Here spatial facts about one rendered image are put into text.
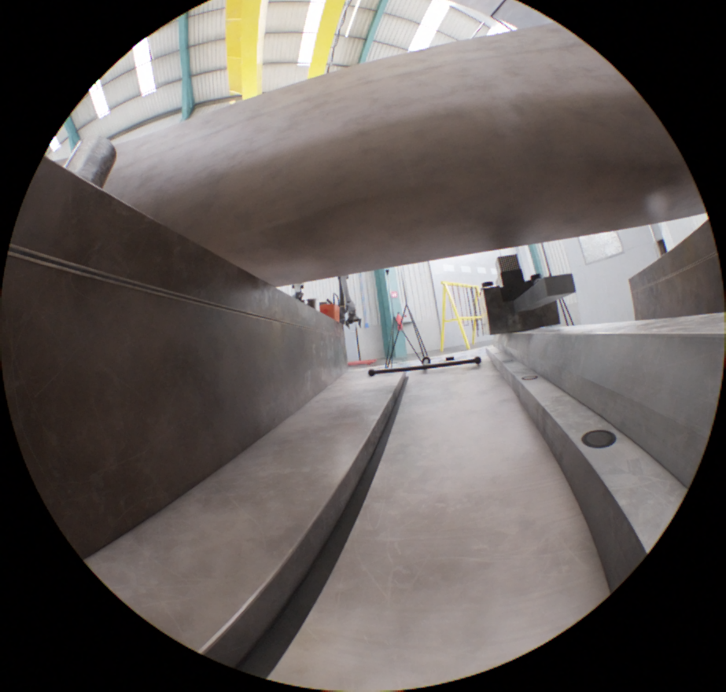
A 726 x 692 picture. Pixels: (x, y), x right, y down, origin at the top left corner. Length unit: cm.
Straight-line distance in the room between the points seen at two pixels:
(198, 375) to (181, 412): 7
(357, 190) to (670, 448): 70
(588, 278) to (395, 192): 293
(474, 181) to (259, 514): 74
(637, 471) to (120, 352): 49
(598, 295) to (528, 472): 302
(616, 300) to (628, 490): 303
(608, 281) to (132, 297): 338
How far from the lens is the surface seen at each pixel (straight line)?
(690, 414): 22
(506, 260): 123
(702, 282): 116
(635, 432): 28
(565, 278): 66
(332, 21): 1116
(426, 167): 65
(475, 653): 18
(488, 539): 23
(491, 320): 106
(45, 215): 31
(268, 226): 70
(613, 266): 322
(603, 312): 324
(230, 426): 45
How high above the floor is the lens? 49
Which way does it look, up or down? 4 degrees up
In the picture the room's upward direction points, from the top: 7 degrees counter-clockwise
